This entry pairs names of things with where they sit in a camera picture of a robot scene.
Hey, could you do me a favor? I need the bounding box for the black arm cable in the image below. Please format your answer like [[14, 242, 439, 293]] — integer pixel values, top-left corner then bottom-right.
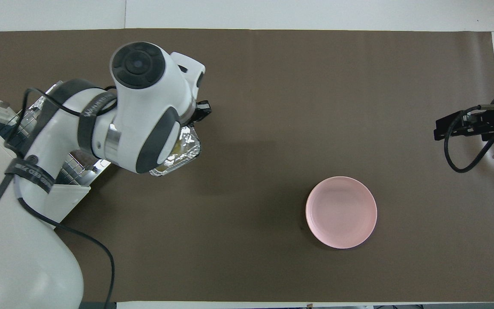
[[444, 109, 494, 181], [5, 88, 117, 309]]

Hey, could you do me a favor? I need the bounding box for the pink round plate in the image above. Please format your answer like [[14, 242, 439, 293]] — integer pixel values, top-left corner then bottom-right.
[[306, 176, 377, 249]]

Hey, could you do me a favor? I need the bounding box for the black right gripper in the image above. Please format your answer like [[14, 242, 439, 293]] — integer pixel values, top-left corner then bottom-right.
[[434, 104, 494, 142]]

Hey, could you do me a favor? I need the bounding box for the foil-lined glass oven door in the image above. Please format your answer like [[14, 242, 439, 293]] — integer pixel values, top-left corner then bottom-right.
[[13, 80, 114, 186]]

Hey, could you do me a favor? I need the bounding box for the brown table mat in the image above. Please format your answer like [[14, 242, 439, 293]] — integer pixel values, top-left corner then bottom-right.
[[0, 29, 494, 303]]

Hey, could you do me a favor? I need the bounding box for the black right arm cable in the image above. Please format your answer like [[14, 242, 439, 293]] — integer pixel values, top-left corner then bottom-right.
[[444, 109, 494, 181]]

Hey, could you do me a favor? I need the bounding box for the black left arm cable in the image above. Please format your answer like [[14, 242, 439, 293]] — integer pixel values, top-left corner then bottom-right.
[[5, 88, 117, 309]]

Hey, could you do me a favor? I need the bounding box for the aluminium foil baking tray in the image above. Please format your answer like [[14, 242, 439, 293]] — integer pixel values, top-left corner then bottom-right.
[[149, 124, 202, 176]]

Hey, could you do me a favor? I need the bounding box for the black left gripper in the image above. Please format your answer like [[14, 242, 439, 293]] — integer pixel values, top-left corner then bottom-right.
[[191, 100, 212, 124]]

